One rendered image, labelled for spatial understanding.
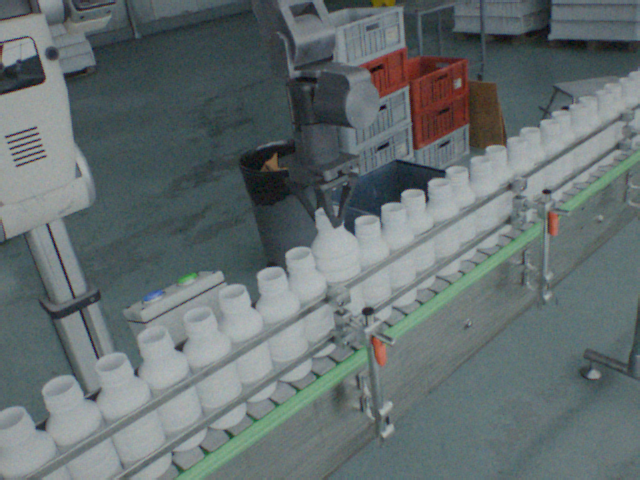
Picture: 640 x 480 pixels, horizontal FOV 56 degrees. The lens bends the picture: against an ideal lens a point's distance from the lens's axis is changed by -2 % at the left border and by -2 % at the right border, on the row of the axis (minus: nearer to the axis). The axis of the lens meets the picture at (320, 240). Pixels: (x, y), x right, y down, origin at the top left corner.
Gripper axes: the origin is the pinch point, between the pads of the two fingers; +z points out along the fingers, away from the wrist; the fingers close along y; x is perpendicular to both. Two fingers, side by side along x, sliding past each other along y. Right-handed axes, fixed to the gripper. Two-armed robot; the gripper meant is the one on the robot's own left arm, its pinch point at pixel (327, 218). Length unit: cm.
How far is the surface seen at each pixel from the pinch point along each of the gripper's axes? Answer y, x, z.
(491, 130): 177, -301, 98
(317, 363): -2.3, 7.6, 19.7
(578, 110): -2, -69, 3
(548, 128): -2, -57, 3
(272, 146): 181, -120, 54
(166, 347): -1.9, 28.4, 4.6
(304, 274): -1.7, 6.8, 5.2
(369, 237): -2.4, -5.4, 4.6
